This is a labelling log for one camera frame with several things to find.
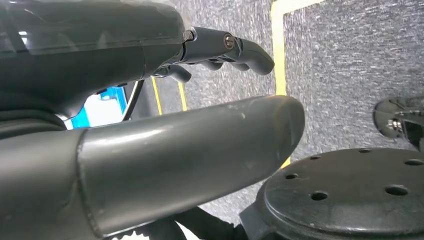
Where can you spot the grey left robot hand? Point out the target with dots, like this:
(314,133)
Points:
(165,159)

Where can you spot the blue shelf rack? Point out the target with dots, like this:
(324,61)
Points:
(99,111)

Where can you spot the glossy black robot part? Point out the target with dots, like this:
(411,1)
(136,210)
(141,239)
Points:
(387,116)

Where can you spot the black robot leg cover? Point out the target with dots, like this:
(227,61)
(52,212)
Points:
(205,225)

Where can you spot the left robot arm sleeve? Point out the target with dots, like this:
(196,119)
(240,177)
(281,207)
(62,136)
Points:
(20,124)

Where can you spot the black perforated round plate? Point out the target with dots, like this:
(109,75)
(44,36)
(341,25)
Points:
(348,198)

